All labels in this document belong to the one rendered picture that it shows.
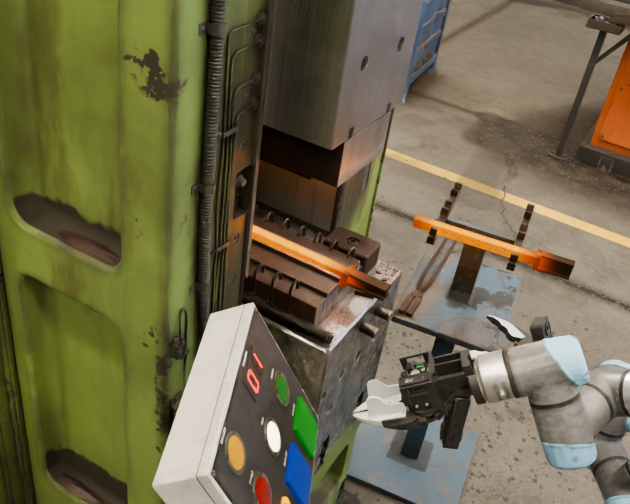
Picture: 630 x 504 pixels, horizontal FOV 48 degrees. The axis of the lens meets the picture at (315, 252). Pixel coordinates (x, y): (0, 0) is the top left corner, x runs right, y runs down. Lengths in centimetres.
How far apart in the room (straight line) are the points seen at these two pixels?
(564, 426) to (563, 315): 234
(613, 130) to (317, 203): 336
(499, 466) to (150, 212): 179
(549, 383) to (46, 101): 95
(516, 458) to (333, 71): 182
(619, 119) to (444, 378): 395
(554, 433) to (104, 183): 85
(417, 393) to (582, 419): 24
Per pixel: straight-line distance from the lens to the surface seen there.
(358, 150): 137
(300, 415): 120
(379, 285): 154
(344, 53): 118
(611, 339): 343
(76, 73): 128
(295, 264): 159
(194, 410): 100
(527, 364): 109
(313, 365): 154
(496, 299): 214
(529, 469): 270
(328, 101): 122
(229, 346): 107
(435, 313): 201
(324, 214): 183
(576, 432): 113
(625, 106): 491
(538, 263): 185
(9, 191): 145
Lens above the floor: 192
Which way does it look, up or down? 34 degrees down
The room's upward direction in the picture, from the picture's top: 9 degrees clockwise
